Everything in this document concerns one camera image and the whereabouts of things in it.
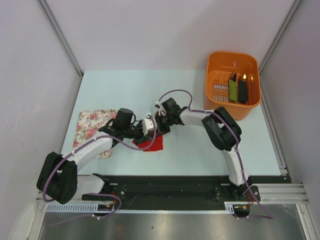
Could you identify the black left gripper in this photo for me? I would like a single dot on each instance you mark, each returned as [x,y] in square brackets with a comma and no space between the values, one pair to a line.
[142,138]

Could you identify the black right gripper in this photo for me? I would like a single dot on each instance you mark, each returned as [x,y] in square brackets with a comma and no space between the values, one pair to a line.
[160,128]

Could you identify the red paper napkin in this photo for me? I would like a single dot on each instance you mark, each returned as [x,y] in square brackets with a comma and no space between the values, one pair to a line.
[149,145]

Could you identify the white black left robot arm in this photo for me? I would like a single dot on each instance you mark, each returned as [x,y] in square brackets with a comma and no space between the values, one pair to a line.
[59,181]

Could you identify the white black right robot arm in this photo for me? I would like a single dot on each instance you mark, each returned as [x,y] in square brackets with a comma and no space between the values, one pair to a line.
[222,130]

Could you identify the black napkin roll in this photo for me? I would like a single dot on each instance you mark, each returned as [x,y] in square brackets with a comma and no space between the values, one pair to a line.
[242,91]

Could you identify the floral patterned tray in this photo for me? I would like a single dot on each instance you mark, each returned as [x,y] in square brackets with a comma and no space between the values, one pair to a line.
[89,122]

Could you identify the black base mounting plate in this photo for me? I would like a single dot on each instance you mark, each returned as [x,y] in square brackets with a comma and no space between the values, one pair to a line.
[171,193]

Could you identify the orange plastic basket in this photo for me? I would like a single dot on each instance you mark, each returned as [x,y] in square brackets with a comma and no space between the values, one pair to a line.
[222,66]

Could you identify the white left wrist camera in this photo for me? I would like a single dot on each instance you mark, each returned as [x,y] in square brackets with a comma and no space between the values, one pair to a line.
[148,124]

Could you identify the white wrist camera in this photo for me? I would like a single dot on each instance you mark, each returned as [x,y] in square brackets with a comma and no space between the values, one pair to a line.
[159,106]
[148,124]

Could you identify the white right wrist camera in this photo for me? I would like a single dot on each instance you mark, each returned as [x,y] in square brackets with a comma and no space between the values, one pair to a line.
[159,106]

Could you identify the white slotted cable duct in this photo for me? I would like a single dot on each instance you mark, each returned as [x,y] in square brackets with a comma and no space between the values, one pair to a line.
[72,207]

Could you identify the aluminium frame rail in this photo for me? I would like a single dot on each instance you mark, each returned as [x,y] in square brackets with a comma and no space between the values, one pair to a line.
[282,193]

